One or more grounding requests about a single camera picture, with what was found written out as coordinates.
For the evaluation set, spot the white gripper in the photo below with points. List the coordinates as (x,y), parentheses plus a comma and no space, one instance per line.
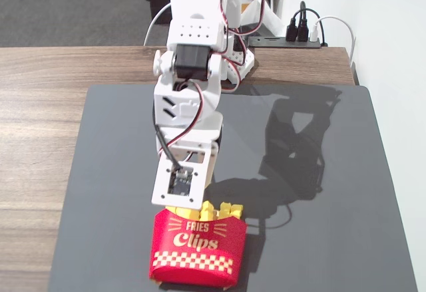
(213,167)

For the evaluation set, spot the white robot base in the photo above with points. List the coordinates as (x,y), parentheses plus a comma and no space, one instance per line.
(241,60)

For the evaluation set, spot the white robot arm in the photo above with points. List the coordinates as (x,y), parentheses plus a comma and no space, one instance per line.
(196,16)

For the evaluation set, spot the yellow fry clip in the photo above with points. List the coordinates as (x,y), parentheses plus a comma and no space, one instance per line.
(178,211)
(237,211)
(207,210)
(225,209)

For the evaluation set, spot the red fries clips box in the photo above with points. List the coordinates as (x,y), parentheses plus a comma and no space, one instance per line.
(196,258)

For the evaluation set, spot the black power strip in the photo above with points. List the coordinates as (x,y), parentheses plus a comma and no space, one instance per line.
(276,42)

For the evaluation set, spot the dark grey table mat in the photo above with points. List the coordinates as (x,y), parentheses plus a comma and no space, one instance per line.
(333,238)

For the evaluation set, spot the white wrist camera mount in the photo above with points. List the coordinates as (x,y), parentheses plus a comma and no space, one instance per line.
(166,192)

